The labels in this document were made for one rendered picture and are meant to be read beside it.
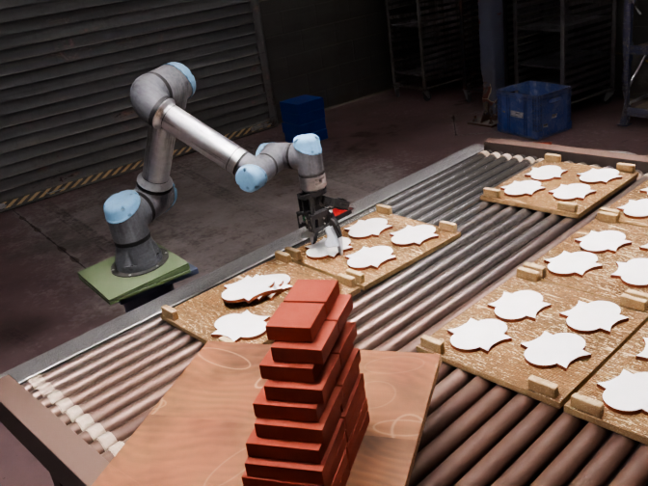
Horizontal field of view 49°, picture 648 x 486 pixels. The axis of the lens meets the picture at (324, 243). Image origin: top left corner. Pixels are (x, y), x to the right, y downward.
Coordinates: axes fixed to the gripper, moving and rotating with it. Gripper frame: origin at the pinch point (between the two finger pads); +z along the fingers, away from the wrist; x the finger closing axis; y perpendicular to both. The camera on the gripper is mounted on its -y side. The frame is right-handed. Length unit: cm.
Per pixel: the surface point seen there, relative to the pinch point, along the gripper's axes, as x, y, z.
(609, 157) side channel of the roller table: 31, -106, 0
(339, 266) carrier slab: 11.4, 6.0, 0.3
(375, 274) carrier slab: 23.4, 3.7, 0.4
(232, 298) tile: 6.0, 38.7, -2.9
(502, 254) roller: 42, -28, 3
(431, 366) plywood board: 74, 39, -10
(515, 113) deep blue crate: -197, -376, 77
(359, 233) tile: 1.2, -11.7, -0.6
